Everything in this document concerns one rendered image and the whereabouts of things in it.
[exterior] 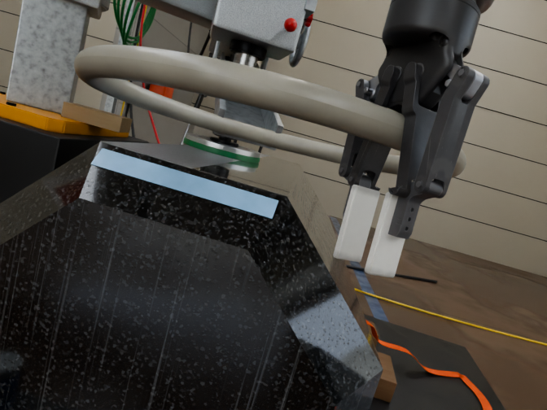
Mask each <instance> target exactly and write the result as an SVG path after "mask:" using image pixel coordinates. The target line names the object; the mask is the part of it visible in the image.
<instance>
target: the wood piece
mask: <svg viewBox="0 0 547 410"><path fill-rule="evenodd" d="M61 116H62V117H65V118H69V119H71V120H76V121H80V122H82V123H86V124H91V125H94V126H97V127H100V128H103V129H108V130H111V131H115V132H118V133H129V131H130V127H131V124H132V119H130V118H127V117H124V116H119V115H116V114H112V113H110V112H106V111H101V110H99V109H95V108H92V107H87V106H84V105H81V104H78V103H72V102H63V109H62V113H61Z"/></svg>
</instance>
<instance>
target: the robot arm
mask: <svg viewBox="0 0 547 410"><path fill-rule="evenodd" d="M493 2H494V0H392V1H391V4H390V7H389V10H388V13H387V18H386V22H385V25H384V28H383V34H382V39H383V43H384V45H385V47H386V50H387V55H386V58H385V60H384V61H383V64H382V65H381V67H380V69H379V73H378V75H377V76H376V77H374V78H372V79H371V80H369V81H367V80H364V79H362V78H361V79H360V80H358V82H357V84H356V97H357V98H361V99H364V100H366V101H369V102H371V103H375V104H378V105H379V106H382V107H386V108H390V109H392V110H394V111H397V112H398V113H401V114H402V115H404V117H405V124H404V130H403V136H402V143H401V149H400V160H399V166H398V173H397V179H396V187H392V188H388V190H389V192H387V193H386V195H385V198H384V201H383V206H382V210H381V212H380V216H379V221H378V223H377V227H376V230H375V233H374V238H373V241H372V244H371V248H370V253H369V255H368V259H367V262H366V265H365V270H364V271H365V273H368V274H370V275H375V276H381V277H390V278H393V277H394V276H395V274H396V269H397V265H398V263H399V259H400V254H401V252H402V248H403V245H404V242H405V239H409V237H410V236H411V234H412V232H413V228H414V224H415V223H414V222H415V221H416V218H417V214H418V209H419V207H420V204H421V203H422V202H423V201H425V200H426V199H429V198H443V197H444V196H445V195H446V193H447V190H448V187H449V183H450V181H451V178H452V175H453V171H454V169H455V166H456V163H457V159H458V156H459V154H460V151H461V148H462V144H463V142H464V139H465V136H466V132H467V129H468V127H469V124H470V120H471V117H472V114H473V111H474V109H475V106H476V104H477V103H478V101H479V100H480V99H481V97H482V96H483V94H484V92H485V90H486V89H487V88H488V86H489V84H490V80H489V78H488V77H487V76H485V75H484V74H482V73H480V72H477V71H476V70H474V69H473V68H470V67H468V66H466V65H464V63H463V58H464V57H466V56H467V55H468V54H469V52H470V49H471V47H472V44H473V40H474V38H475V33H476V29H477V27H478V23H479V19H480V15H481V14H483V13H484V12H485V11H487V10H488V8H489V7H490V6H491V5H492V4H493ZM390 150H391V147H388V146H384V145H381V144H378V143H376V142H372V141H369V140H366V139H364V138H361V137H357V136H354V135H351V134H349V133H348V135H347V139H346V142H345V146H344V152H343V155H342V159H341V162H340V166H339V175H340V176H341V177H344V178H345V179H346V180H347V181H348V184H349V185H350V188H349V191H348V196H347V200H346V203H345V208H344V212H343V222H342V224H341V228H340V231H339V236H338V239H337V243H336V246H335V251H334V254H333V256H334V257H335V258H336V259H341V260H350V261H355V262H359V263H360V261H361V258H362V256H363V252H364V249H365V245H366V241H367V238H368V235H369V231H370V226H371V224H372V220H373V217H374V212H375V209H376V206H377V203H378V200H379V195H380V193H379V190H380V188H378V187H377V186H375V185H376V183H377V180H378V178H379V175H380V173H381V171H382V169H383V166H384V164H385V162H386V160H387V157H388V155H389V152H390ZM351 166H352V167H351ZM366 174H367V175H366ZM433 179H434V181H433ZM412 181H413V182H412Z"/></svg>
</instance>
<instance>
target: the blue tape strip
mask: <svg viewBox="0 0 547 410"><path fill-rule="evenodd" d="M91 164H93V165H95V166H99V167H101V168H106V169H109V170H112V171H115V172H119V173H123V174H125V175H128V176H131V177H136V178H138V179H142V180H144V181H149V182H152V183H155V184H158V185H162V186H166V187H168V188H171V189H174V190H179V191H181V192H185V193H188V194H193V195H195V196H198V197H201V198H205V199H209V200H212V201H214V202H217V203H222V204H225V205H228V206H231V207H236V208H238V209H241V210H244V211H247V212H252V213H255V214H257V215H260V216H265V217H268V218H271V219H273V216H274V213H275V210H276V207H277V205H278V200H276V199H272V198H268V197H265V196H262V195H259V194H254V193H252V192H248V191H246V190H241V189H238V188H234V187H232V186H229V185H224V184H221V183H218V182H215V181H210V180H208V179H205V178H202V177H197V176H194V175H191V174H188V173H185V172H180V171H178V170H175V169H171V168H167V167H164V166H161V165H158V164H154V163H150V162H147V161H145V160H141V159H137V158H134V157H131V156H128V155H123V154H121V153H117V152H115V151H111V150H107V149H103V148H102V150H101V151H100V152H99V153H98V154H97V156H96V157H95V158H94V160H93V161H92V163H91Z"/></svg>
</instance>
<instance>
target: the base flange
mask: <svg viewBox="0 0 547 410"><path fill-rule="evenodd" d="M6 96H7V94H6V93H5V92H2V91H0V116H1V117H3V118H6V119H9V120H14V121H16V122H20V123H22V124H27V125H30V126H33V127H36V128H39V129H44V130H46V131H51V132H55V133H64V134H78V135H92V136H106V137H128V136H129V133H118V132H115V131H111V130H108V129H103V128H100V127H97V126H94V125H91V124H86V123H82V122H80V121H76V120H71V119H69V118H65V117H62V116H61V114H59V113H54V112H51V111H45V110H42V109H38V108H35V107H29V106H25V105H22V104H18V103H15V102H9V101H7V100H6Z"/></svg>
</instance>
